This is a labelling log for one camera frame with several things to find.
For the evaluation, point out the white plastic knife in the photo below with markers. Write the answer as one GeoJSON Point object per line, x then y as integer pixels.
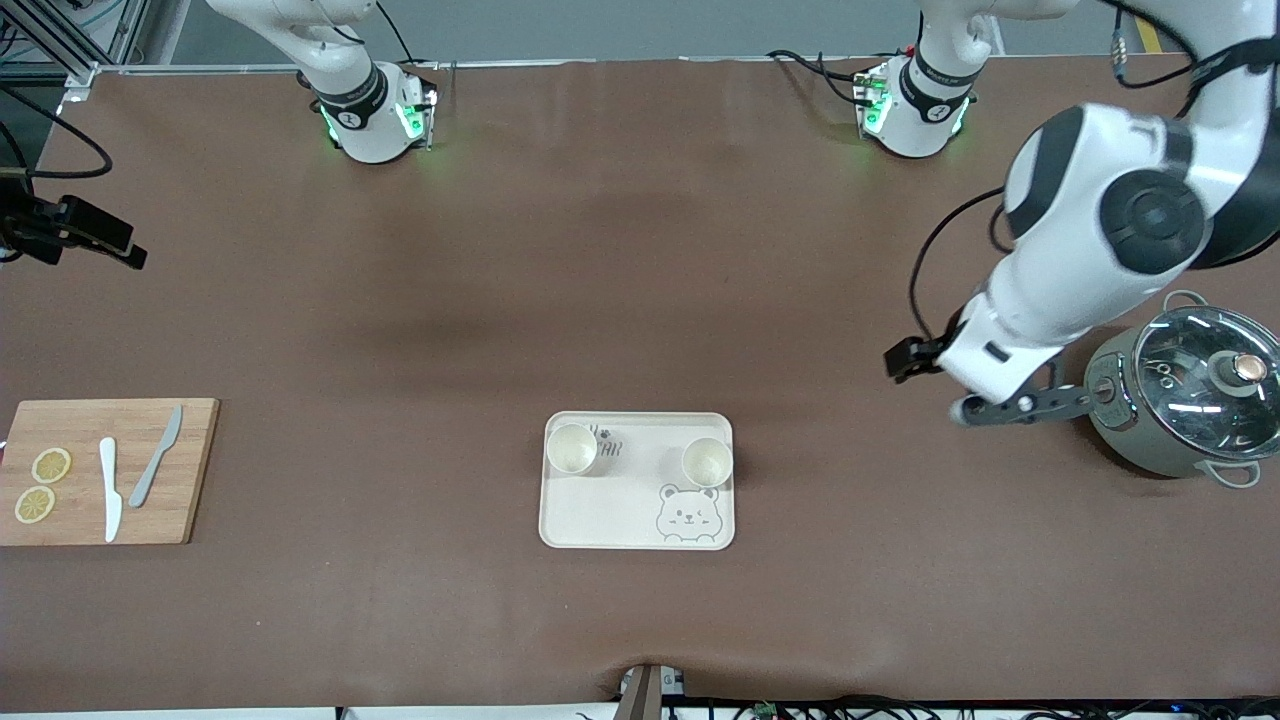
{"type": "Point", "coordinates": [110, 490]}

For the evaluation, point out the grey plastic knife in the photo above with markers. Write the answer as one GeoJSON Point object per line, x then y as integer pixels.
{"type": "Point", "coordinates": [152, 465]}

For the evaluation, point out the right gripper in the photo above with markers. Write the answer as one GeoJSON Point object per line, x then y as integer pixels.
{"type": "Point", "coordinates": [40, 229]}

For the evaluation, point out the lemon slice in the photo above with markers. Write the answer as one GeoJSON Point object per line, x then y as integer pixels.
{"type": "Point", "coordinates": [51, 465]}
{"type": "Point", "coordinates": [35, 505]}

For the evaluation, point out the glass pot lid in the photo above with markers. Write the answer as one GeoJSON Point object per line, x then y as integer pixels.
{"type": "Point", "coordinates": [1180, 380]}

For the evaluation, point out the white IKEA cup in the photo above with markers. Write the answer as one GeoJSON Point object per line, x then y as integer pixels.
{"type": "Point", "coordinates": [707, 461]}
{"type": "Point", "coordinates": [572, 447]}

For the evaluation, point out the green cooking pot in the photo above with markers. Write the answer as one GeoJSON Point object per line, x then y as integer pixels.
{"type": "Point", "coordinates": [1110, 425]}

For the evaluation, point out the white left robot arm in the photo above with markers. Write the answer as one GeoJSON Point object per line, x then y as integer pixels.
{"type": "Point", "coordinates": [1060, 270]}

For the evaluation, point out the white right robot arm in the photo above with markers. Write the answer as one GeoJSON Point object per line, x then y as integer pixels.
{"type": "Point", "coordinates": [360, 110]}

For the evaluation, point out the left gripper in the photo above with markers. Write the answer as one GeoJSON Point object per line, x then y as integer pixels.
{"type": "Point", "coordinates": [921, 356]}

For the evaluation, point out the aluminium frame profile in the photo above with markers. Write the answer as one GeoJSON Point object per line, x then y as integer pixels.
{"type": "Point", "coordinates": [80, 72]}

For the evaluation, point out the table edge camera mount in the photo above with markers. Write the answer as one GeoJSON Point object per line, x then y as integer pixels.
{"type": "Point", "coordinates": [645, 695]}

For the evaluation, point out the bamboo cutting board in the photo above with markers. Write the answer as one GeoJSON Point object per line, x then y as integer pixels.
{"type": "Point", "coordinates": [190, 470]}

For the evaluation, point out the cream bear print tray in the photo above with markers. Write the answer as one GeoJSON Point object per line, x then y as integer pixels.
{"type": "Point", "coordinates": [630, 500]}

